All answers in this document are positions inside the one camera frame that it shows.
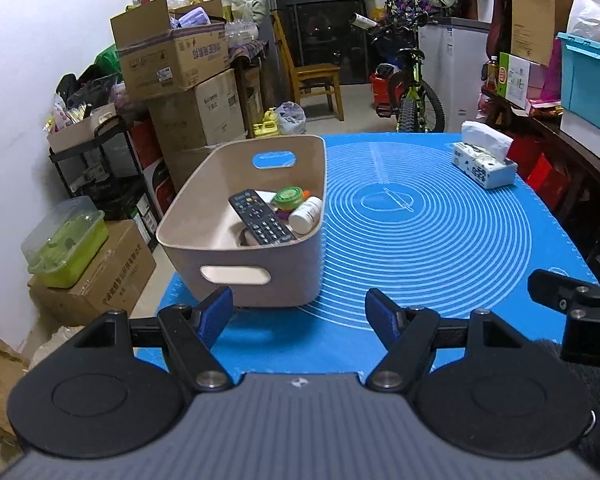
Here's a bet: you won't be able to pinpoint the black TV remote control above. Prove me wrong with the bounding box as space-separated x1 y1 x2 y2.
228 190 296 246

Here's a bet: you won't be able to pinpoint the wooden chair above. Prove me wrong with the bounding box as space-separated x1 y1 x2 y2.
271 10 344 122

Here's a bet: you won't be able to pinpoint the yellow plastic jug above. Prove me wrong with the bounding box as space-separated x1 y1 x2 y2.
253 108 280 139

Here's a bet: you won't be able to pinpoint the cardboard box under green tray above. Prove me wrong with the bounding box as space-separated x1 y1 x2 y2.
28 220 156 326

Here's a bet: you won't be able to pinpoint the teal plastic storage crate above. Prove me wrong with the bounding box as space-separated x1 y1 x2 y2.
558 32 600 128

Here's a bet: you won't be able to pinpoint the green black bicycle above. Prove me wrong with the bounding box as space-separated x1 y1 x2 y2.
366 11 445 133

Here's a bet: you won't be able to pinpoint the white plastic bag on floor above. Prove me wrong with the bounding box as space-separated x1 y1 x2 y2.
275 101 306 134

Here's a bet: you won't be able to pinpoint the green tray with clear lid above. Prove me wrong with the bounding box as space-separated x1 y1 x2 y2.
20 196 109 289

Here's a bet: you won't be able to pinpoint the plastic bag of wood shavings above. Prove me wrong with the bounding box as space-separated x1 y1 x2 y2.
29 326 83 370

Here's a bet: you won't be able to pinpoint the tissue box with tissues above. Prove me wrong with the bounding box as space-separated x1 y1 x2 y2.
453 122 518 190

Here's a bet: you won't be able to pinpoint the tall stacked cardboard boxes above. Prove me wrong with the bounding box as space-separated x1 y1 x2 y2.
147 68 249 191

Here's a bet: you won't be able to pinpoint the beige plastic storage bin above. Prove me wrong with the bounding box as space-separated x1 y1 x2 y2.
157 134 327 308

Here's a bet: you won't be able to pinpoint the black metal shelf rack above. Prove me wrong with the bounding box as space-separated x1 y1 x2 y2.
48 115 158 249

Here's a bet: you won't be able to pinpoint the white pill bottle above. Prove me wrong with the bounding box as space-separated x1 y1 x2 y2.
288 196 323 235

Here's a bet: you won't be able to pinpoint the purple small object in bin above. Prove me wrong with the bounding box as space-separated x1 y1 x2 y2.
275 210 292 222

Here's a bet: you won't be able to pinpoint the green round ointment tin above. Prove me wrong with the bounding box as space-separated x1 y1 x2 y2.
273 186 304 211

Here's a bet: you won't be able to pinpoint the blue silicone table mat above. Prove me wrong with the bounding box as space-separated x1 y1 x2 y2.
162 133 594 378

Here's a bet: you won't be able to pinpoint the open cardboard box on top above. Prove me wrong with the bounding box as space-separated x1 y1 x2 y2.
110 0 230 101

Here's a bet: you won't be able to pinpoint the red bucket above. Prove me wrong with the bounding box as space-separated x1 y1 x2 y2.
370 63 404 118

